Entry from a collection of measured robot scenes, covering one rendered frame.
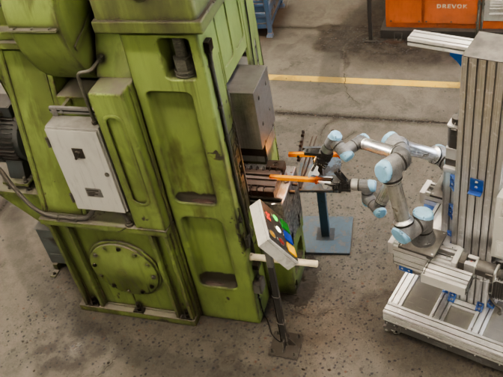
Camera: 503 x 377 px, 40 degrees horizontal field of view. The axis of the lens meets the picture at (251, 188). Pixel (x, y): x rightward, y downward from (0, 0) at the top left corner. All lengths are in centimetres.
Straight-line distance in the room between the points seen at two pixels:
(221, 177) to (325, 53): 386
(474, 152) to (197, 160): 154
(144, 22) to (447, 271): 219
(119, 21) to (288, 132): 325
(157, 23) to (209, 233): 155
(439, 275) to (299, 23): 474
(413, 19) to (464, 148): 400
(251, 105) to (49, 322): 245
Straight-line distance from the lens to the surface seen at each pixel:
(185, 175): 413
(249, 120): 398
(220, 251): 452
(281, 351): 475
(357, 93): 692
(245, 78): 400
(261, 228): 384
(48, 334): 536
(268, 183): 442
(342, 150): 408
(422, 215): 403
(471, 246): 433
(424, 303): 469
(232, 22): 396
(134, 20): 350
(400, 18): 771
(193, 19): 337
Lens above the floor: 385
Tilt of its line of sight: 41 degrees down
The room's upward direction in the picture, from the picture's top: 11 degrees counter-clockwise
